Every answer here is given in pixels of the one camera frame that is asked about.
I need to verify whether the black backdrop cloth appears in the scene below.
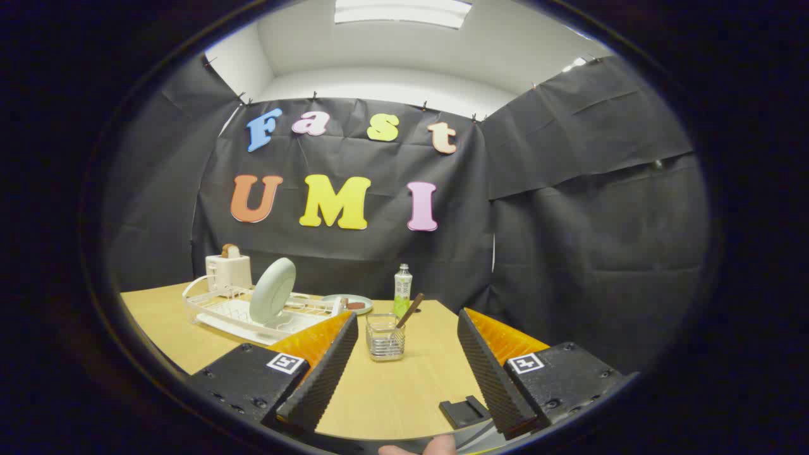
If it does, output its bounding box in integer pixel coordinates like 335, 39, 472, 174
101, 56, 712, 380

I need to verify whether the green drink bottle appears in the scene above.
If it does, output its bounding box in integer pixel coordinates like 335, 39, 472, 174
393, 264, 413, 319

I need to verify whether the white wire dish rack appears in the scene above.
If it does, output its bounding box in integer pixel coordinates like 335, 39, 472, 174
182, 275, 347, 345

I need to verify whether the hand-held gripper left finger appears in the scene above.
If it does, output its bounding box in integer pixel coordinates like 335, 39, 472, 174
190, 311, 359, 435

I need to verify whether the small green plate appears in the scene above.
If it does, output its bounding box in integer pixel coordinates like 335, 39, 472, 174
321, 294, 374, 315

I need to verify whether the brown handled spoon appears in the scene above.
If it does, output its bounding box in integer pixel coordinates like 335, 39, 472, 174
396, 293, 425, 329

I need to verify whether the clear wire basket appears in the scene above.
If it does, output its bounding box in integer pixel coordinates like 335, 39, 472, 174
365, 313, 406, 362

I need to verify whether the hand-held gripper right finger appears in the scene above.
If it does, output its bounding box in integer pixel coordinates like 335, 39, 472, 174
456, 308, 623, 441

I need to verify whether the small black holder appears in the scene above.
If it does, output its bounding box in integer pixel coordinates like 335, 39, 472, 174
439, 396, 492, 429

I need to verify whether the white drain tray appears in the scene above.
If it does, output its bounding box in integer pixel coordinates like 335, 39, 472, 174
196, 297, 329, 345

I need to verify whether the large ceiling light panel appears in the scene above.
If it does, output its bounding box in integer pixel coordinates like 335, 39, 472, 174
334, 0, 473, 30

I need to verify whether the pale green plate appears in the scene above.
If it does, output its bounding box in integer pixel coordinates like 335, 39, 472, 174
249, 257, 297, 325

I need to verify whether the white toaster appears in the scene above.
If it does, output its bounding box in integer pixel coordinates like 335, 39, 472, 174
205, 253, 253, 294

